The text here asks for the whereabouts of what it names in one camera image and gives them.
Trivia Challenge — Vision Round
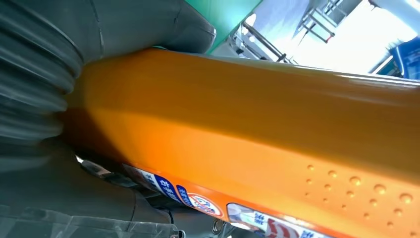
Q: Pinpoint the blue object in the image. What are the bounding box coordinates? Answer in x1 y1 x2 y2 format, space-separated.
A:
389 36 420 81

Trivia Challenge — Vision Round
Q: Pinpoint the black metal frame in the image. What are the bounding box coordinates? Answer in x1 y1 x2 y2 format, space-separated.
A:
295 0 350 44

